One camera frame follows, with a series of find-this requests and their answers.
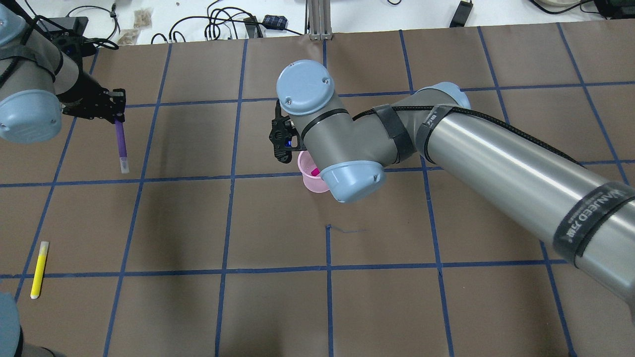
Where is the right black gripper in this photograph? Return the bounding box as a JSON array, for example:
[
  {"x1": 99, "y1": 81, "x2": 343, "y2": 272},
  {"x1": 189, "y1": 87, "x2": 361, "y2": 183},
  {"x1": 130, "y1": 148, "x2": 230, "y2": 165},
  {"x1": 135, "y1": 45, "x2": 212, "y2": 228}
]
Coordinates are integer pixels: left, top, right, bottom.
[{"x1": 268, "y1": 100, "x2": 306, "y2": 164}]

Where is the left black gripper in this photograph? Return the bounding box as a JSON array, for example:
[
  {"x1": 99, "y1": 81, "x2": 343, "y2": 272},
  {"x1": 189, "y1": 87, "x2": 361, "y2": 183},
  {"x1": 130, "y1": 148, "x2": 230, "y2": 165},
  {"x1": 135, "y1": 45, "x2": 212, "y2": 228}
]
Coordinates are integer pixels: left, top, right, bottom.
[{"x1": 62, "y1": 74, "x2": 127, "y2": 124}]

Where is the aluminium frame post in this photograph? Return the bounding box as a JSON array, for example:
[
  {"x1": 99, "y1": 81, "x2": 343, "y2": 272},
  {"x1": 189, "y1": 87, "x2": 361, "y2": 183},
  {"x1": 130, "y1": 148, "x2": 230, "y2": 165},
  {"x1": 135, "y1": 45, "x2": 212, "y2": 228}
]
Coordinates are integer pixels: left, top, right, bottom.
[{"x1": 305, "y1": 0, "x2": 333, "y2": 41}]

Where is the black power adapter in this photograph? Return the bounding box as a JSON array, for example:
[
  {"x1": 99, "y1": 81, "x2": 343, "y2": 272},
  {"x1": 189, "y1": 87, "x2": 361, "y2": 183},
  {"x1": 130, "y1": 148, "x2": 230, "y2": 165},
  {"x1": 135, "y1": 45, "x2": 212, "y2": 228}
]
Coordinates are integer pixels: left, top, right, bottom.
[{"x1": 261, "y1": 14, "x2": 288, "y2": 30}]

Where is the snack bag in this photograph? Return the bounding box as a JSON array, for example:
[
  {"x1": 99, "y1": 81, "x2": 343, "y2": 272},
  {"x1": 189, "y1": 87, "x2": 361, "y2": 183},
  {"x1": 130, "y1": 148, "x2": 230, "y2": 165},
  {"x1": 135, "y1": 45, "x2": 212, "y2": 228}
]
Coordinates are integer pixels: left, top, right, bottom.
[
  {"x1": 117, "y1": 28, "x2": 140, "y2": 47},
  {"x1": 133, "y1": 7, "x2": 153, "y2": 29}
]

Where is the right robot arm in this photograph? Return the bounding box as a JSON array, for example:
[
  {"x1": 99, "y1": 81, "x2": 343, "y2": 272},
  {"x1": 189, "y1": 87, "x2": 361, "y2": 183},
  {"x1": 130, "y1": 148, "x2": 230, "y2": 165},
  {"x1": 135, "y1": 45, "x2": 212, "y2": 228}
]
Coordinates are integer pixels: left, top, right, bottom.
[{"x1": 269, "y1": 59, "x2": 635, "y2": 310}]

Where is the pink mesh cup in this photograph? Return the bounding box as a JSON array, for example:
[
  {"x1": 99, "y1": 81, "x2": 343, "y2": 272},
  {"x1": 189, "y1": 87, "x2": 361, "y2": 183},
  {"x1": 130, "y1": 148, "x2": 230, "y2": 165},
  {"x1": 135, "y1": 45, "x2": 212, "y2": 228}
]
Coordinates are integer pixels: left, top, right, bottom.
[{"x1": 297, "y1": 151, "x2": 329, "y2": 193}]

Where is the yellow pen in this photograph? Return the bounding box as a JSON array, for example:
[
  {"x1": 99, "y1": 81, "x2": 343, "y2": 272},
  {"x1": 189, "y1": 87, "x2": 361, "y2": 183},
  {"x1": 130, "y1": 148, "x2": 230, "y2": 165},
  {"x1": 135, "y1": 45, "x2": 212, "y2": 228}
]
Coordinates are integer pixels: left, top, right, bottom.
[{"x1": 30, "y1": 241, "x2": 50, "y2": 299}]

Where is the black cables bundle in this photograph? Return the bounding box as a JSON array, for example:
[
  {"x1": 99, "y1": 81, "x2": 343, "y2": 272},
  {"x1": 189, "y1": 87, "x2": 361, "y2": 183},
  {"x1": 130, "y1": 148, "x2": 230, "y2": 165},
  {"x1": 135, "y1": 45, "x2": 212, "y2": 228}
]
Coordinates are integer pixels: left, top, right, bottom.
[{"x1": 151, "y1": 0, "x2": 303, "y2": 45}]

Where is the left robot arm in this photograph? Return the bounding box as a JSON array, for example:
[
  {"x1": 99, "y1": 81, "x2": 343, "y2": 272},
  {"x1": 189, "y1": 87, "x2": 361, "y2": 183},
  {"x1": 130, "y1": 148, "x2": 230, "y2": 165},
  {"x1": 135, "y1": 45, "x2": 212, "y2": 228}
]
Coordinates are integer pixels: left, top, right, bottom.
[{"x1": 0, "y1": 5, "x2": 126, "y2": 144}]

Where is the purple pen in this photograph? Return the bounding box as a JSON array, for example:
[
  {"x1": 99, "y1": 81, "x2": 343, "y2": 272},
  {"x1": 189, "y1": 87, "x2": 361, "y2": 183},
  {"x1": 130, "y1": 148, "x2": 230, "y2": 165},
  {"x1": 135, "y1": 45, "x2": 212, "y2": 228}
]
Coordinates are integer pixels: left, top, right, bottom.
[{"x1": 114, "y1": 120, "x2": 129, "y2": 174}]

